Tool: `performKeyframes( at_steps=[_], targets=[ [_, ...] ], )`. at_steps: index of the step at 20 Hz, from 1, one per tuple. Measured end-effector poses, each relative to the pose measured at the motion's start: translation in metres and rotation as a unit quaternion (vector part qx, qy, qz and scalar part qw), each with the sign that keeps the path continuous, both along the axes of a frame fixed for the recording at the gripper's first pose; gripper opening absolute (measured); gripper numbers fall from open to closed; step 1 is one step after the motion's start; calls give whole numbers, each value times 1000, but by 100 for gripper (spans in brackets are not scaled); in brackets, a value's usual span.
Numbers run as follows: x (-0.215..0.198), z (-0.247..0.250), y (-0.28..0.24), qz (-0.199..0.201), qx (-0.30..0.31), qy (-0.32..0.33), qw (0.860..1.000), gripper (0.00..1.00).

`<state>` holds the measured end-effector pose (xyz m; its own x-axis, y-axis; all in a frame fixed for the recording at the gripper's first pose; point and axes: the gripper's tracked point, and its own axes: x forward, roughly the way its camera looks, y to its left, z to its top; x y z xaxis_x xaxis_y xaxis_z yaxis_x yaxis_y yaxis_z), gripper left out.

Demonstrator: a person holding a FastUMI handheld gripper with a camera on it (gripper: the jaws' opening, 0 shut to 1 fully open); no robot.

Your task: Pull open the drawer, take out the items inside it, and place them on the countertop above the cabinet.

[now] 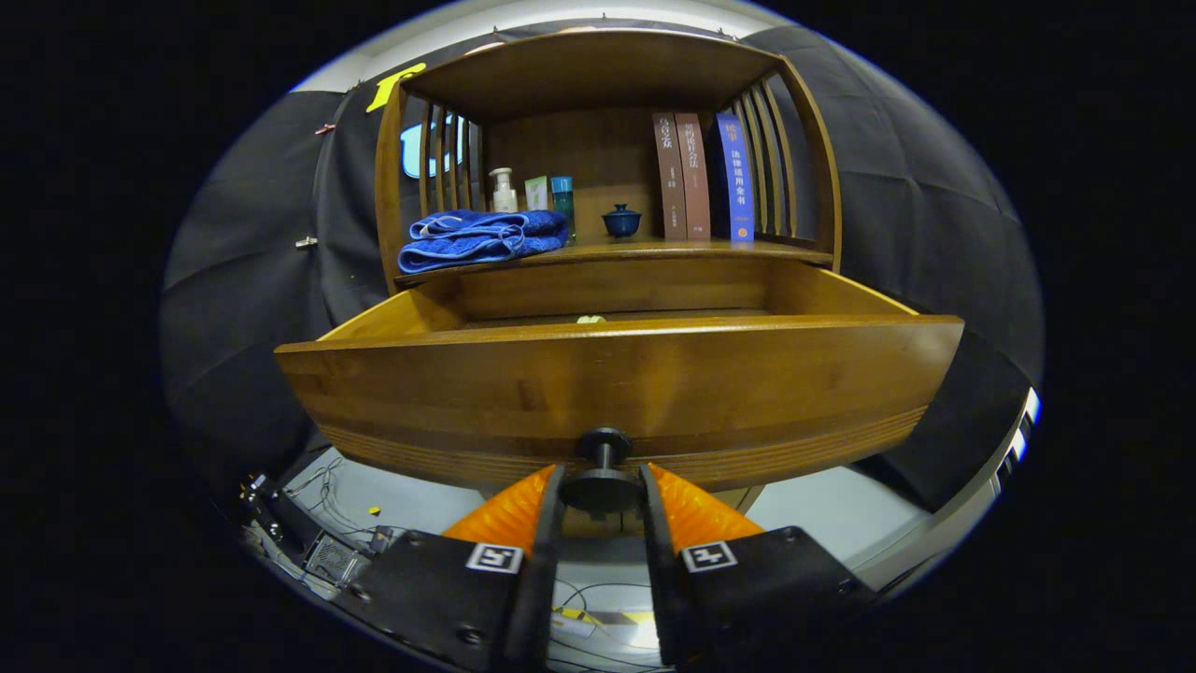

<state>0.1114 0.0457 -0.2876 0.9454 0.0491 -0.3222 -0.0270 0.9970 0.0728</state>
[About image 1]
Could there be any wooden countertop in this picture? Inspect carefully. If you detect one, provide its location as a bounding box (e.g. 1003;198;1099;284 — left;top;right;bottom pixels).
392;236;834;281

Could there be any dark brown book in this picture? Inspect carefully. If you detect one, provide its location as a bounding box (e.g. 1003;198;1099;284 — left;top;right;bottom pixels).
652;113;688;241

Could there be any wooden cabinet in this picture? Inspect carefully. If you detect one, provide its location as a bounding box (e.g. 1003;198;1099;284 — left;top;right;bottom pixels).
374;28;844;295

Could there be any reddish brown book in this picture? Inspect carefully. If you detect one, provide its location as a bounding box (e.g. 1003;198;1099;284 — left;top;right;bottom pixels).
675;113;713;241

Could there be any black floor cable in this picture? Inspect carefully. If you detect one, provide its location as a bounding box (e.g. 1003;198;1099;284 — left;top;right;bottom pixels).
551;578;657;670

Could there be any grey vented device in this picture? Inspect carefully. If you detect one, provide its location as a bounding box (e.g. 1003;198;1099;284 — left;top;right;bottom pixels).
304;531;370;588

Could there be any thin grey cable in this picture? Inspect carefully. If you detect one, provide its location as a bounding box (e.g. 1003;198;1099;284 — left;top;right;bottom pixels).
280;456;375;552

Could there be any folded blue towel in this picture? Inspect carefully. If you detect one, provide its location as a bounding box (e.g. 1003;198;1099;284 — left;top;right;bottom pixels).
398;209;571;275

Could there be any blue book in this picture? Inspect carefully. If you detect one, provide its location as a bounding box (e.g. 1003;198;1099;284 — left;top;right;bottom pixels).
710;112;756;244

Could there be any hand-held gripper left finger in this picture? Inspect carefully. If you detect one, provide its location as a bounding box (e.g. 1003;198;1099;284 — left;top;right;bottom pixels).
346;464;568;672

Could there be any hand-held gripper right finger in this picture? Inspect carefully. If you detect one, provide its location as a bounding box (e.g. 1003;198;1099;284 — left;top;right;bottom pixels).
638;463;879;668

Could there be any white board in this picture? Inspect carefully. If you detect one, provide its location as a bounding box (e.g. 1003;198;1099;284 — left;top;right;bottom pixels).
990;388;1041;492

